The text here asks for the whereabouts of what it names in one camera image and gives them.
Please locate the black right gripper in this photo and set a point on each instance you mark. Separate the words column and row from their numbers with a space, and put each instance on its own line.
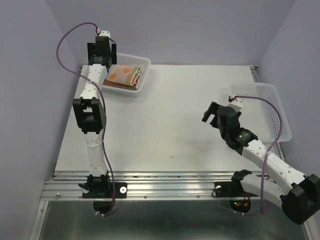
column 212, row 109

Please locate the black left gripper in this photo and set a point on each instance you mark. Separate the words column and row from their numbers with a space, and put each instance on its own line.
column 112, row 53

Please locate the orange polka dot towel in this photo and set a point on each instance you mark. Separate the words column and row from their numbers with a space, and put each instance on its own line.
column 125, row 75

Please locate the brown red checked towel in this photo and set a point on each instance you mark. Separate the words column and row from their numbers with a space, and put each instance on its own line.
column 119, row 86

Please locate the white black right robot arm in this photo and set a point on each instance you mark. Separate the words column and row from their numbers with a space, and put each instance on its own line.
column 297, row 194

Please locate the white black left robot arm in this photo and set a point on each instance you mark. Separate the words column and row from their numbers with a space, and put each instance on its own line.
column 91, row 118

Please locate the white perforated basket right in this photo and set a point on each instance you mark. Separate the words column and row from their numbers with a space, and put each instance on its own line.
column 258, row 116

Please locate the white perforated basket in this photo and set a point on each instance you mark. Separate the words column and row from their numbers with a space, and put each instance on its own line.
column 258, row 116
column 132, row 60

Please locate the white perforated basket left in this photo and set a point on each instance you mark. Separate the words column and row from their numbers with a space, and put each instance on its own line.
column 132, row 60

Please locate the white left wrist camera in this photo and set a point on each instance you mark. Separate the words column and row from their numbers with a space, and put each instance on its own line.
column 102, row 33

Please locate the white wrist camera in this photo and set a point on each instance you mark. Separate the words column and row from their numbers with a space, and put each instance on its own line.
column 236, row 103
column 102, row 33

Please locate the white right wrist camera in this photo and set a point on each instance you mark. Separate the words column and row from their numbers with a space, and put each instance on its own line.
column 236, row 103

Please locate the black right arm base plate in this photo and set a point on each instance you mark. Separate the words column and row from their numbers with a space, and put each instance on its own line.
column 242, row 184

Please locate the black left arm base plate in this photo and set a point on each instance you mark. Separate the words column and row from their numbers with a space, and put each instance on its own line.
column 120, row 192

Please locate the aluminium mounting rail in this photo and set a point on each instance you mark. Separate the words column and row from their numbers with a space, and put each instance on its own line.
column 141, row 186

